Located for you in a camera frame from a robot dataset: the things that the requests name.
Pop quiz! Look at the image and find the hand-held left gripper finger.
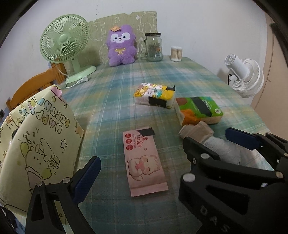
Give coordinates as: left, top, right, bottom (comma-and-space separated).
25, 156, 102, 234

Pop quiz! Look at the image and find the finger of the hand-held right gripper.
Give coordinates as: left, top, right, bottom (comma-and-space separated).
179, 136, 288, 234
226, 127, 288, 167

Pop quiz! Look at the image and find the light grey sock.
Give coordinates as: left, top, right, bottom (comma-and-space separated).
201, 136, 243, 165

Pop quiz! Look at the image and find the beige sock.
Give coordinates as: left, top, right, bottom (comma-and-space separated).
178, 121, 214, 143

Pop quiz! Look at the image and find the yellow cartoon cushion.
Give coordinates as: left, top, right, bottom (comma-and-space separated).
0, 84, 85, 217

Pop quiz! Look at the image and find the green tissue pack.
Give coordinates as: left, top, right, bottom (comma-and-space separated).
175, 96, 224, 126

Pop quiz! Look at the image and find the pink wet wipes pack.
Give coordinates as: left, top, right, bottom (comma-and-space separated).
123, 127, 169, 197

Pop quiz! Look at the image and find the white standing fan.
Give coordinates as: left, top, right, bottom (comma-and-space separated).
224, 53, 264, 98

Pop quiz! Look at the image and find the beige door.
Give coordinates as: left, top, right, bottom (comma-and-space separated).
251, 13, 288, 117

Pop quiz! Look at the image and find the yellow cartoon tissue pack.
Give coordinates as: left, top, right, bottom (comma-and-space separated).
133, 82, 176, 109

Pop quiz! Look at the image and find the cotton swab container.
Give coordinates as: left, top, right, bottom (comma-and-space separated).
170, 46, 183, 62

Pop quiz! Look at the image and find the wooden chair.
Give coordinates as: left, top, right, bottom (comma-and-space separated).
6, 63, 68, 111

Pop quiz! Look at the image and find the purple plush toy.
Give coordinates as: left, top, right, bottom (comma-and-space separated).
106, 24, 138, 67

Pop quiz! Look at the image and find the green desk fan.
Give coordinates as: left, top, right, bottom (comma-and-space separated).
40, 14, 97, 84

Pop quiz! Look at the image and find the green patterned cushion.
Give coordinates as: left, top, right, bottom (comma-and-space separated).
87, 11, 158, 66

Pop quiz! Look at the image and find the green fan power cable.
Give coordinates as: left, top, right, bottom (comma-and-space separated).
65, 65, 89, 88

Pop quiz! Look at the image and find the glass jar with handle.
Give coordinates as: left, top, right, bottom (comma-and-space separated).
140, 33, 163, 62

